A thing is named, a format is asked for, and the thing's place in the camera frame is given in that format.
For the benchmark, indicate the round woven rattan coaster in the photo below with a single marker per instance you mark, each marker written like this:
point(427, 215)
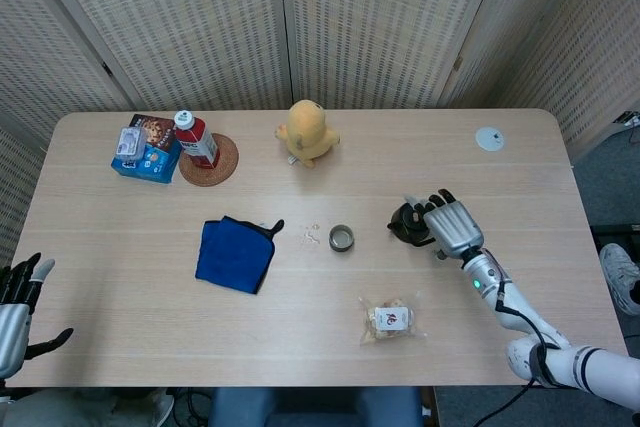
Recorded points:
point(225, 168)

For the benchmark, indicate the white power strip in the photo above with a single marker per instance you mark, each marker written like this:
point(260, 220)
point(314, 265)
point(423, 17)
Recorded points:
point(631, 118)

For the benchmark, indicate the blue microfiber cloth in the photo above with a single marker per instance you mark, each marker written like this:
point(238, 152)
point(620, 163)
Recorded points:
point(230, 257)

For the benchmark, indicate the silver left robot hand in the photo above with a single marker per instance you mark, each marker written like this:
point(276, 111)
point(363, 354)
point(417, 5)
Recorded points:
point(12, 332)

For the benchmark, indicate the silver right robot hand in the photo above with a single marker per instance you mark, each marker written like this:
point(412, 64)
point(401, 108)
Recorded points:
point(452, 227)

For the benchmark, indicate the black round object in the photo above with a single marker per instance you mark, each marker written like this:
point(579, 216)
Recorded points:
point(409, 225)

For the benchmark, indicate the blue seat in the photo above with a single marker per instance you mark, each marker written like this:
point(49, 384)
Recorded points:
point(310, 407)

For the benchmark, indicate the woven folding screen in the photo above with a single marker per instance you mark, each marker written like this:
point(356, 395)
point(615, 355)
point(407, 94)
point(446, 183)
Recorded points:
point(200, 22)

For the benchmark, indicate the clear bag of snacks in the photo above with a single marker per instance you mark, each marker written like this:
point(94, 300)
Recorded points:
point(390, 319)

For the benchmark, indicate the yellow plush duck toy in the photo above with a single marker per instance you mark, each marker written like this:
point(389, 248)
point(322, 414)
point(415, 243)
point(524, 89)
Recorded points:
point(310, 137)

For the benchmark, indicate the black stand base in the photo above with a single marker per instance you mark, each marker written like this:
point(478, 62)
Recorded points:
point(615, 237)

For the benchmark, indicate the brown cookie box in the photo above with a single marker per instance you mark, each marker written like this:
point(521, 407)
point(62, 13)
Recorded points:
point(161, 132)

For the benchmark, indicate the small clear plastic box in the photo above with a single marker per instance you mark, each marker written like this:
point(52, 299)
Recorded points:
point(130, 142)

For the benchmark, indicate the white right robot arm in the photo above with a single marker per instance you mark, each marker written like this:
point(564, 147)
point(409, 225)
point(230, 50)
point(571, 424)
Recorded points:
point(515, 308)

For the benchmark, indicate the red juice bottle white cap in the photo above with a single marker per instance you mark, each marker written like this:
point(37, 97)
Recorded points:
point(197, 144)

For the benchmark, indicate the white sneaker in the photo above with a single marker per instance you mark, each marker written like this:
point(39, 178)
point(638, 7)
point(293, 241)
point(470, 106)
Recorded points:
point(617, 267)

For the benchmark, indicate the blue snack box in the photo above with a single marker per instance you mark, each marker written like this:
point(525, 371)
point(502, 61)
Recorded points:
point(150, 170)

